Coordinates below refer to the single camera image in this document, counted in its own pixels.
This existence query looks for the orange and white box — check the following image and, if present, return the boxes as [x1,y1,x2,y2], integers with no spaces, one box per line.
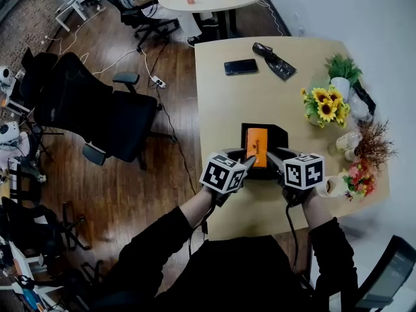
[244,127,269,169]

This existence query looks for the dried brown plant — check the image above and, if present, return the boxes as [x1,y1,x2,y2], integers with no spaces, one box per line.
[355,120,398,172]

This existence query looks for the large black office chair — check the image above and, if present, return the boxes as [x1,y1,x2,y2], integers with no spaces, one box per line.
[33,51,178,172]

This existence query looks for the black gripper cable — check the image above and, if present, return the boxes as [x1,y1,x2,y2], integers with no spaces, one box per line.
[285,202,300,273]
[187,202,218,257]

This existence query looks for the black mesh office chair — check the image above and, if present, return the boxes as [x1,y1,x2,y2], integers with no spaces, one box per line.
[19,47,60,101]

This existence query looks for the white round-headed robot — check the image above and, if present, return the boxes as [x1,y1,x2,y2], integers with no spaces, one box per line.
[0,64,16,88]
[0,120,21,148]

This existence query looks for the black box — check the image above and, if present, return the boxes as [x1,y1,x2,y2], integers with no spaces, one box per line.
[240,122,290,181]

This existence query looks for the round wooden table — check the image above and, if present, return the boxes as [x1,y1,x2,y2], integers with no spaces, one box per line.
[157,0,268,40]

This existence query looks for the black floor cable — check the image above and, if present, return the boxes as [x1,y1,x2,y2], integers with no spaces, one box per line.
[157,88,200,195]

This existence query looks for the white mug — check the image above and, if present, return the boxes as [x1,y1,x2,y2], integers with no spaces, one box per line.
[315,173,347,199]

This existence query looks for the thin white wall cable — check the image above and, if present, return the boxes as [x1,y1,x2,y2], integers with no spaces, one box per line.
[256,0,287,38]

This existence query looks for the white power strip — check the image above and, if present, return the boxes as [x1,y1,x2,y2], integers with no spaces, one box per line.
[149,75,167,90]

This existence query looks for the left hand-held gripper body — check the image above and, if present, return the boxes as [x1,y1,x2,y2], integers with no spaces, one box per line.
[199,152,248,208]

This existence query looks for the black smartphone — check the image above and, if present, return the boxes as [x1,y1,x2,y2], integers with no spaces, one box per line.
[223,58,259,77]

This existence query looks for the person's right forearm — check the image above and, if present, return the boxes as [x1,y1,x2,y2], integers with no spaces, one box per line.
[300,187,359,312]

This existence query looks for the clear glass bottle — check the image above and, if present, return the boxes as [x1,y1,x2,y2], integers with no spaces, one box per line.
[335,131,363,163]

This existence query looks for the person's black-clothed torso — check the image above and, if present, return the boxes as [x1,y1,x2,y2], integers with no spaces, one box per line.
[155,235,313,312]

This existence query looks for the white desk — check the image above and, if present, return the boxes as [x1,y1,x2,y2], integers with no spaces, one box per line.
[54,0,102,33]

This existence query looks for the light wooden square table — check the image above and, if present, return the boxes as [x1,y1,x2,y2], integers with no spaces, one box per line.
[194,36,391,242]

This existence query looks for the person's left forearm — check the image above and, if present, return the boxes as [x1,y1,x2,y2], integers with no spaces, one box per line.
[118,185,216,293]

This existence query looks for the sunflower bouquet in vase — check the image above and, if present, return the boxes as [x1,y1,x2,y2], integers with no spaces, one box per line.
[300,84,352,129]

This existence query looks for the green plant in white pot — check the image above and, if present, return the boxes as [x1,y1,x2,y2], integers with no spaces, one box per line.
[324,53,363,102]

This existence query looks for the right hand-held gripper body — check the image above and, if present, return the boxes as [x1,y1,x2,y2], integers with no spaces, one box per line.
[281,152,326,208]

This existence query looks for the black plastic wrapper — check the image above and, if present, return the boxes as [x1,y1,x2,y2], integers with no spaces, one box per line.
[252,42,298,82]

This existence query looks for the white floor cable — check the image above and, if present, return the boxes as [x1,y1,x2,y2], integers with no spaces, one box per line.
[92,47,154,78]

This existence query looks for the colourful flowers in small pot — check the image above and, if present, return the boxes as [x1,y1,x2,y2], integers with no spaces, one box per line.
[341,161,378,203]

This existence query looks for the black swivel chair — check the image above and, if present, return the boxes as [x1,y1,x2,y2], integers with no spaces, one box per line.
[0,196,90,252]

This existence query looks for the grey-backed black office chair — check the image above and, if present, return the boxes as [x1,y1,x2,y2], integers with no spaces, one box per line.
[355,235,416,312]

